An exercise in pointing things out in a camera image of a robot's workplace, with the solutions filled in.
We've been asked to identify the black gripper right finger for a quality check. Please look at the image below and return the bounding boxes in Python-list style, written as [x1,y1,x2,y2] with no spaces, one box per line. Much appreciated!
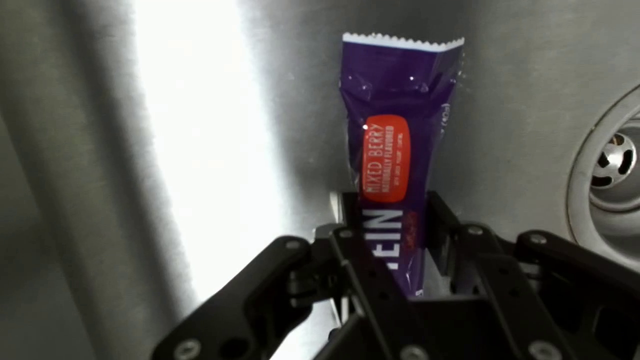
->
[426,190,640,360]

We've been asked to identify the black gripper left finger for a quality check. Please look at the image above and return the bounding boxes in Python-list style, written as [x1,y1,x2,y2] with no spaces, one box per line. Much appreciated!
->
[151,189,416,360]

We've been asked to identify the stainless steel double sink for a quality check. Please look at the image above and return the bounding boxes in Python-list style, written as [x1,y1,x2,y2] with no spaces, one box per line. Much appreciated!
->
[0,0,640,360]

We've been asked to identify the purple chocolate bar wrapper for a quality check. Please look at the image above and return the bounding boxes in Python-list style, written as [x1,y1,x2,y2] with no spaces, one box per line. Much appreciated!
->
[339,30,468,300]

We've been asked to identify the metal sink drain strainer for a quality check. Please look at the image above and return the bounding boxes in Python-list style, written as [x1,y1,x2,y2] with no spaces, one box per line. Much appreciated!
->
[566,87,640,269]

